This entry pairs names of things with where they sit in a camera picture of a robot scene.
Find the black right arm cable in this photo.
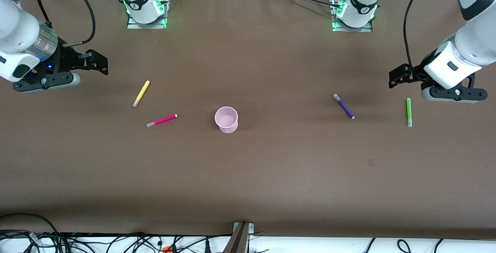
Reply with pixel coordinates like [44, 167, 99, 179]
[37, 0, 96, 48]

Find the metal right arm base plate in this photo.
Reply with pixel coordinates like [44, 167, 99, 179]
[127, 0, 168, 29]

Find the grey camera mount pole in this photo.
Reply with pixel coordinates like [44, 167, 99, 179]
[224, 223, 250, 253]

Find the tangled black cable bundle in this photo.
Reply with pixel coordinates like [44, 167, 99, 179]
[0, 231, 233, 253]

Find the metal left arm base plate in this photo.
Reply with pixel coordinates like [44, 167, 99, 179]
[331, 0, 374, 33]

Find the thick black curved cable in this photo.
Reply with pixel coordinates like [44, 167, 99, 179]
[0, 213, 59, 235]

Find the pink translucent pen holder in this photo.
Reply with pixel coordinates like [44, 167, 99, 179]
[215, 106, 239, 134]

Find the purple marker pen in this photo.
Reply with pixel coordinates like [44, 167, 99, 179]
[333, 93, 355, 120]

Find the metal table edge bracket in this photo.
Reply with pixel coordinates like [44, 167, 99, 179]
[232, 222, 255, 233]

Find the pink marker pen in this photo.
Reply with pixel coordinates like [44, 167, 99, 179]
[146, 114, 178, 128]

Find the yellow marker pen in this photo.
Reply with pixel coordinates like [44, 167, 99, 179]
[133, 80, 150, 108]

